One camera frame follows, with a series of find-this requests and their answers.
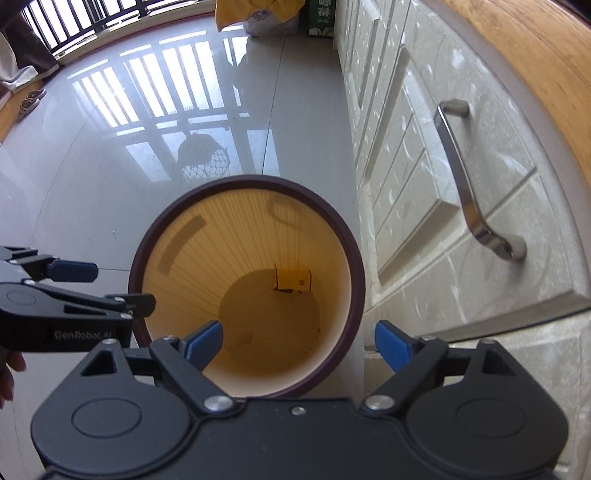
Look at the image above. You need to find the yellow bin with brown rim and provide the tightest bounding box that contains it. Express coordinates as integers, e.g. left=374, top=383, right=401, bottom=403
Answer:
left=128, top=174, right=366, bottom=400

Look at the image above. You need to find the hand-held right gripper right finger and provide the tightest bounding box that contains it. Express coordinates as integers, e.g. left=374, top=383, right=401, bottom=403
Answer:
left=362, top=320, right=523, bottom=412

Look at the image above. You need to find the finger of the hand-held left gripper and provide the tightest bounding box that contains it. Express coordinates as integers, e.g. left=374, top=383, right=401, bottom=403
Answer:
left=0, top=246, right=99, bottom=284
left=34, top=283, right=157, bottom=321

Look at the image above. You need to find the green carton box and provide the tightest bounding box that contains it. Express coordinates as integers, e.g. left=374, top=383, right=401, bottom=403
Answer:
left=307, top=0, right=338, bottom=38

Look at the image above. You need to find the black balcony railing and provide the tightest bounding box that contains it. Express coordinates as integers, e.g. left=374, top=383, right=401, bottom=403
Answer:
left=21, top=0, right=218, bottom=60

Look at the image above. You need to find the small yellow cardboard scrap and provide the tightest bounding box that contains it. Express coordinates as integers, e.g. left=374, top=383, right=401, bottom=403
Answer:
left=271, top=264, right=314, bottom=293

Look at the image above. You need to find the person's left hand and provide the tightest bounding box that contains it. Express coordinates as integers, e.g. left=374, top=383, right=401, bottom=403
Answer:
left=0, top=348, right=27, bottom=409

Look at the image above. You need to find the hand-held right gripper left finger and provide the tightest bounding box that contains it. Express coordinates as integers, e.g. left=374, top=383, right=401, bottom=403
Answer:
left=81, top=320, right=235, bottom=415

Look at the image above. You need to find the metal cabinet handle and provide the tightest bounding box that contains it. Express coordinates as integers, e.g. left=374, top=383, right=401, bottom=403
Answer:
left=435, top=99, right=528, bottom=261

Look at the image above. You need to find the white printed bag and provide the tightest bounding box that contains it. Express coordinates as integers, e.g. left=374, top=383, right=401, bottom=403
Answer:
left=245, top=11, right=301, bottom=38

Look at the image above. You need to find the dark brown curtain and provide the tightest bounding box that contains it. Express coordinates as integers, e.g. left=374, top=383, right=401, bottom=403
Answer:
left=0, top=9, right=61, bottom=95

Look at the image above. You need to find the yellow cloth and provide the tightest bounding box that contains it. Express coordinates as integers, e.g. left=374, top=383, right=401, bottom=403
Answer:
left=216, top=0, right=306, bottom=32

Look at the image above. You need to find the pair of slippers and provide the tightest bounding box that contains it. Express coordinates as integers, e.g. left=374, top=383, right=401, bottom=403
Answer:
left=15, top=88, right=48, bottom=123

